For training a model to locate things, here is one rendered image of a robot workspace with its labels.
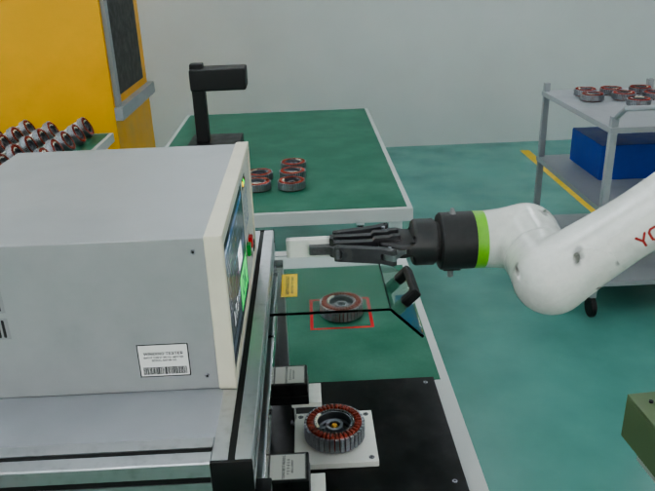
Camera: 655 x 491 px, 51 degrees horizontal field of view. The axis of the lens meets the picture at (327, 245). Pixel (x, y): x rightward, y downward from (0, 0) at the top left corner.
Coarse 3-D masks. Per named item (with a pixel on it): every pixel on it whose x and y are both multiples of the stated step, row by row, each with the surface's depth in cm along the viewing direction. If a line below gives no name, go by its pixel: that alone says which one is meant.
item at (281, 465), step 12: (276, 456) 103; (288, 456) 103; (300, 456) 103; (276, 468) 101; (288, 468) 101; (300, 468) 101; (276, 480) 98; (288, 480) 98; (300, 480) 98; (312, 480) 104; (324, 480) 104
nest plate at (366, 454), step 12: (300, 420) 134; (300, 432) 130; (372, 432) 130; (300, 444) 127; (360, 444) 126; (372, 444) 126; (312, 456) 124; (324, 456) 124; (336, 456) 124; (348, 456) 123; (360, 456) 123; (372, 456) 123; (312, 468) 122; (324, 468) 122; (336, 468) 122
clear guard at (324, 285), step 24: (288, 264) 132; (312, 264) 132; (336, 264) 132; (360, 264) 131; (312, 288) 122; (336, 288) 122; (360, 288) 122; (384, 288) 121; (288, 312) 115; (312, 312) 114; (336, 312) 115; (408, 312) 121
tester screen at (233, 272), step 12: (240, 192) 102; (240, 204) 101; (240, 216) 101; (240, 228) 100; (228, 240) 85; (240, 240) 99; (228, 252) 85; (228, 264) 84; (228, 276) 84; (240, 276) 97; (228, 288) 83; (240, 288) 96; (240, 300) 96
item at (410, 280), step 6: (402, 270) 130; (408, 270) 129; (396, 276) 131; (402, 276) 130; (408, 276) 126; (402, 282) 130; (408, 282) 125; (414, 282) 125; (414, 288) 121; (408, 294) 121; (414, 294) 121; (420, 294) 121; (402, 300) 122; (408, 300) 122; (414, 300) 122; (408, 306) 122
